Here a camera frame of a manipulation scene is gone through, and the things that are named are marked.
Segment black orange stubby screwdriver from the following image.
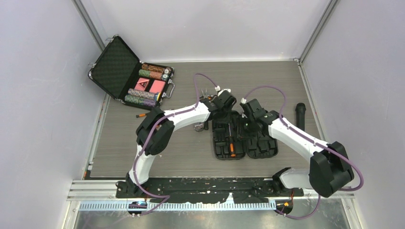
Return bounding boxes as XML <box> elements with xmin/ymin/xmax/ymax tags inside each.
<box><xmin>228</xmin><ymin>123</ymin><xmax>236</xmax><ymax>158</ymax></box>

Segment orange handled pliers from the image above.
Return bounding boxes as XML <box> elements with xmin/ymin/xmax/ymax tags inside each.
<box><xmin>201</xmin><ymin>88</ymin><xmax>210</xmax><ymax>98</ymax></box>

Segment black handled hammer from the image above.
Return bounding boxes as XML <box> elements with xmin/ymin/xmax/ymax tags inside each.
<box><xmin>203</xmin><ymin>121</ymin><xmax>209</xmax><ymax>130</ymax></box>

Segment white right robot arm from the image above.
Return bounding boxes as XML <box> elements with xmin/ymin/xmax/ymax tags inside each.
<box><xmin>240</xmin><ymin>99</ymin><xmax>354</xmax><ymax>198</ymax></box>

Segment black aluminium poker chip case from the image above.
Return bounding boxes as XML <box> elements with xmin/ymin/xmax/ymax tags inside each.
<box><xmin>88</xmin><ymin>35</ymin><xmax>175</xmax><ymax>110</ymax></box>

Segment black cylinder flashlight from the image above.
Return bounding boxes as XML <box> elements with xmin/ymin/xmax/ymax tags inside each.
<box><xmin>295</xmin><ymin>103</ymin><xmax>306</xmax><ymax>131</ymax></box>

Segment small round tape measure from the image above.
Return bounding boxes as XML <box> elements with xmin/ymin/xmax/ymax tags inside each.
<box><xmin>194</xmin><ymin>123</ymin><xmax>204</xmax><ymax>132</ymax></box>

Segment black plastic tool case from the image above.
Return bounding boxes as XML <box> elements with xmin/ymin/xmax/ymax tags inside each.
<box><xmin>212</xmin><ymin>111</ymin><xmax>278</xmax><ymax>160</ymax></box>

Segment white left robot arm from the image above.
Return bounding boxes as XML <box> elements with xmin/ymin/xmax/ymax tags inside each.
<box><xmin>126</xmin><ymin>89</ymin><xmax>236</xmax><ymax>198</ymax></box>

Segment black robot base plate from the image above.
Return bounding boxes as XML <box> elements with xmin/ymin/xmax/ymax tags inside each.
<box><xmin>116</xmin><ymin>177</ymin><xmax>304</xmax><ymax>204</ymax></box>

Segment red playing card deck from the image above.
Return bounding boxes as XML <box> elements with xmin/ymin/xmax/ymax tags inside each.
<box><xmin>149</xmin><ymin>80</ymin><xmax>166</xmax><ymax>94</ymax></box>

